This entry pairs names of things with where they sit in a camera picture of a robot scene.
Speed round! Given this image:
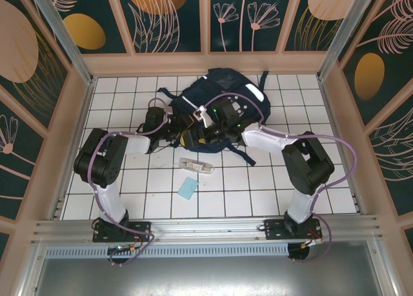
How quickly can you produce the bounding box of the clear plastic case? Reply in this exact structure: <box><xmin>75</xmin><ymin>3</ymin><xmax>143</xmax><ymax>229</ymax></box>
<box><xmin>179</xmin><ymin>157</ymin><xmax>216</xmax><ymax>176</ymax></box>

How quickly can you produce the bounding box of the light blue card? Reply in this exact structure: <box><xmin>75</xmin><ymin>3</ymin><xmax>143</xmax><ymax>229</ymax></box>
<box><xmin>178</xmin><ymin>177</ymin><xmax>199</xmax><ymax>200</ymax></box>

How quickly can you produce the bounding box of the navy blue backpack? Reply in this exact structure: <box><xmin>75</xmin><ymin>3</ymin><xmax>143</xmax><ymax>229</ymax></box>
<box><xmin>157</xmin><ymin>67</ymin><xmax>271</xmax><ymax>167</ymax></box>

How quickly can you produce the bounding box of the grey metal sheet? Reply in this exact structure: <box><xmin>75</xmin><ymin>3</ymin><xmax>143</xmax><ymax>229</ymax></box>
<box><xmin>19</xmin><ymin>239</ymin><xmax>396</xmax><ymax>296</ymax></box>

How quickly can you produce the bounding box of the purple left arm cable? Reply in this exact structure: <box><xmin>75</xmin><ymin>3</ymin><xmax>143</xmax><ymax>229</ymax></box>
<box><xmin>87</xmin><ymin>97</ymin><xmax>170</xmax><ymax>267</ymax></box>

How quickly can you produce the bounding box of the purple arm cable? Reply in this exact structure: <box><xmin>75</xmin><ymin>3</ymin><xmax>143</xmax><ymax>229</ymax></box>
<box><xmin>203</xmin><ymin>92</ymin><xmax>358</xmax><ymax>264</ymax></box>
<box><xmin>87</xmin><ymin>97</ymin><xmax>170</xmax><ymax>267</ymax></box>

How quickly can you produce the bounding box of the aluminium mounting rail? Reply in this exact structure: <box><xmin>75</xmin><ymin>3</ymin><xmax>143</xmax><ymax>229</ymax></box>
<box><xmin>30</xmin><ymin>215</ymin><xmax>385</xmax><ymax>245</ymax></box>

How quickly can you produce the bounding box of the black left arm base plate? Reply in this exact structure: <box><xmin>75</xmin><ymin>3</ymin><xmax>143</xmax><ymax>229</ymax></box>
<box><xmin>92</xmin><ymin>221</ymin><xmax>152</xmax><ymax>244</ymax></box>

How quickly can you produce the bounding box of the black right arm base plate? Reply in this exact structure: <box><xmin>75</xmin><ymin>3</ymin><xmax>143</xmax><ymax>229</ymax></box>
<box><xmin>263</xmin><ymin>218</ymin><xmax>323</xmax><ymax>242</ymax></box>

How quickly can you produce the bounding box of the grey slotted cable duct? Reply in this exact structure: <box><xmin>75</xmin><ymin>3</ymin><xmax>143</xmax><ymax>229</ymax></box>
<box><xmin>45</xmin><ymin>243</ymin><xmax>290</xmax><ymax>258</ymax></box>

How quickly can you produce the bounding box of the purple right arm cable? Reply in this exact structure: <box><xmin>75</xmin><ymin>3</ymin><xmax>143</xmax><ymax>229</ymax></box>
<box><xmin>203</xmin><ymin>92</ymin><xmax>358</xmax><ymax>264</ymax></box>

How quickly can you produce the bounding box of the aluminium frame post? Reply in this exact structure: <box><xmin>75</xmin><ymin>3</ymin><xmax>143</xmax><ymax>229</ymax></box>
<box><xmin>26</xmin><ymin>0</ymin><xmax>97</xmax><ymax>84</ymax></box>
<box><xmin>317</xmin><ymin>0</ymin><xmax>385</xmax><ymax>81</ymax></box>

